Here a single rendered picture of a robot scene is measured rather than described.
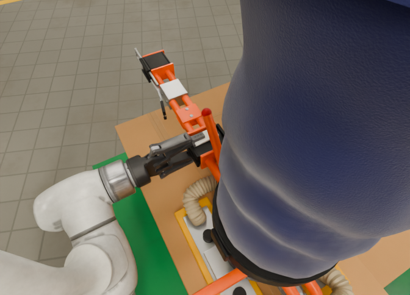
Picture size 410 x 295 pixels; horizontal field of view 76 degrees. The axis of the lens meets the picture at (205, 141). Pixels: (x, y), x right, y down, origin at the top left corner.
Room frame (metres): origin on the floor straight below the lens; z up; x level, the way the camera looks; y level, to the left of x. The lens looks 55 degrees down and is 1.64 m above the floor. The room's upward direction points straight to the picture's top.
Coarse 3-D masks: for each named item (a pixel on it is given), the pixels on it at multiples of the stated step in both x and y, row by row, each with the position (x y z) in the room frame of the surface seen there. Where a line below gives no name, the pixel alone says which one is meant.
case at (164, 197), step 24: (192, 168) 0.39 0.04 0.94; (144, 192) 0.31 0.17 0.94; (168, 192) 0.31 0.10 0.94; (168, 216) 0.24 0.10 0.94; (168, 240) 0.18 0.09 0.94; (192, 264) 0.12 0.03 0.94; (360, 264) 0.12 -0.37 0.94; (192, 288) 0.07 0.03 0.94; (264, 288) 0.07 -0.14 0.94; (360, 288) 0.07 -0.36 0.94
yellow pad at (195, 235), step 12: (204, 204) 0.27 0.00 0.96; (180, 216) 0.23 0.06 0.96; (192, 228) 0.20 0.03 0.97; (204, 228) 0.20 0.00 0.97; (192, 240) 0.17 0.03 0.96; (204, 240) 0.17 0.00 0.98; (192, 252) 0.15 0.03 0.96; (204, 264) 0.12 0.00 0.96; (204, 276) 0.09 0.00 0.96; (228, 288) 0.07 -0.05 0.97; (240, 288) 0.07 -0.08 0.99; (252, 288) 0.07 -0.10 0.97
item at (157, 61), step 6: (150, 54) 0.72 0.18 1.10; (156, 54) 0.72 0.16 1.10; (162, 54) 0.72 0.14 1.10; (150, 60) 0.69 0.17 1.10; (156, 60) 0.69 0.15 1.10; (162, 60) 0.69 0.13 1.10; (168, 60) 0.69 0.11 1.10; (150, 66) 0.66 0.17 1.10; (156, 66) 0.66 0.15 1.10; (162, 66) 0.66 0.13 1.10; (168, 66) 0.67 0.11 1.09; (156, 72) 0.65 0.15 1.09; (162, 72) 0.66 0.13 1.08; (162, 78) 0.66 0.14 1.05
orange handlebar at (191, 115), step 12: (168, 72) 0.65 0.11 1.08; (180, 108) 0.50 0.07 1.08; (192, 108) 0.50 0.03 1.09; (180, 120) 0.46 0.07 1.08; (192, 120) 0.48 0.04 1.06; (216, 168) 0.31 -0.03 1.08; (228, 276) 0.08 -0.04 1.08; (240, 276) 0.08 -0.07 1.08; (204, 288) 0.06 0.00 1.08; (216, 288) 0.06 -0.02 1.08; (288, 288) 0.06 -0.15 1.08; (312, 288) 0.06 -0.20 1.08
